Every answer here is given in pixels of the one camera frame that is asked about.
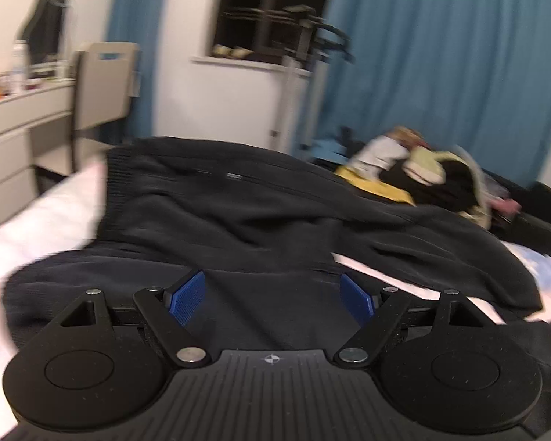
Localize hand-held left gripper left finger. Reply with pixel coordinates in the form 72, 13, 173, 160
57, 270, 212, 369

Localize white garment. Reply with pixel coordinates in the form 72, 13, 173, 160
348, 139, 410, 179

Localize light blue cloth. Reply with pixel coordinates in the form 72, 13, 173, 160
310, 140, 365, 164

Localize black clothing heap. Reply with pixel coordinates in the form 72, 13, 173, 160
380, 151, 482, 218

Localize white desk with drawers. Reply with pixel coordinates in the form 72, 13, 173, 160
0, 78, 77, 240

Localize black monitor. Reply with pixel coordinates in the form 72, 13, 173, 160
17, 0, 71, 69

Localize black armchair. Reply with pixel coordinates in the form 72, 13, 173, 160
480, 169, 551, 260

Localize wide blue curtain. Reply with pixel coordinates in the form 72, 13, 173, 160
298, 0, 551, 187

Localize yellow cloth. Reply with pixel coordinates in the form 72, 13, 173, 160
334, 165, 418, 207

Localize white bottle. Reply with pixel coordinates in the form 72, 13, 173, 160
10, 40, 29, 95

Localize small items on windowsill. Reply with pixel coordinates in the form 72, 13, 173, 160
210, 44, 254, 60

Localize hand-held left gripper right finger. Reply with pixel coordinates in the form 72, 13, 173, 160
333, 273, 491, 368

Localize cream fuzzy garment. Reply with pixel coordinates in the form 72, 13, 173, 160
403, 146, 447, 187

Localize beige chair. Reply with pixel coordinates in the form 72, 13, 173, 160
70, 41, 141, 172

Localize brown patterned garment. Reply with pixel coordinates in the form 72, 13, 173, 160
388, 126, 435, 150

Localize narrow blue curtain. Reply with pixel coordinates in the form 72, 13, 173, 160
105, 0, 174, 141

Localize black knit garment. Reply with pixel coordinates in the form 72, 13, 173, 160
2, 135, 545, 363

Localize garment steamer stand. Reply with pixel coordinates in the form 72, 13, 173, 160
219, 4, 355, 153

